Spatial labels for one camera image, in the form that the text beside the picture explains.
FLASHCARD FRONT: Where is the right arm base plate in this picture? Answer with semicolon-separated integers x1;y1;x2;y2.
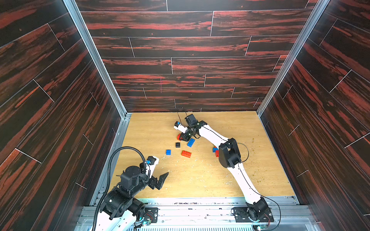
231;207;274;223

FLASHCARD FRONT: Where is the right aluminium corner post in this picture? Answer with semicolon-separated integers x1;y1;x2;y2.
256;0;330;118

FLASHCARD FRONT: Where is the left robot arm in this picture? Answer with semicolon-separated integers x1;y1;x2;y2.
91;163;169;231

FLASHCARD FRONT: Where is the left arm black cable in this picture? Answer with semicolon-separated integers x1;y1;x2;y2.
91;146;146;231

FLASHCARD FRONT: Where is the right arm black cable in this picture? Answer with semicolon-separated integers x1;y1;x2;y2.
176;108;282;229

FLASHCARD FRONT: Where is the red long lego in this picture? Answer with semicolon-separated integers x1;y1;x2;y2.
181;150;192;158

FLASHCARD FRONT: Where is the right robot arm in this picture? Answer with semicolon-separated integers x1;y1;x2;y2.
174;114;269;221

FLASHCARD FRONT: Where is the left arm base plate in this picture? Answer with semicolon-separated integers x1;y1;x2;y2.
136;207;159;226

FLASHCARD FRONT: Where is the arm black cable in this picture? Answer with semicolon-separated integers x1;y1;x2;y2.
91;146;146;231
176;108;282;229

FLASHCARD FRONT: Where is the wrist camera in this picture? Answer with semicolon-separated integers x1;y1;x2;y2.
145;156;160;174
173;121;188;133

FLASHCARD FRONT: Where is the left aluminium corner post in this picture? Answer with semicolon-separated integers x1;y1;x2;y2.
63;0;131;119

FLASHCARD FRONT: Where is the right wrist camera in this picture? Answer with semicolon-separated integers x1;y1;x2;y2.
173;121;188;133

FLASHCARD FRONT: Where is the aluminium front rail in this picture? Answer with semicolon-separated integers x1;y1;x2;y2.
76;197;320;231

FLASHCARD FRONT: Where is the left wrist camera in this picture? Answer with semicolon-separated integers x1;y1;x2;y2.
145;156;160;174

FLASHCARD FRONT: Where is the aluminium corner post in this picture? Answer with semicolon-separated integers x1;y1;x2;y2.
256;0;330;118
63;0;131;119

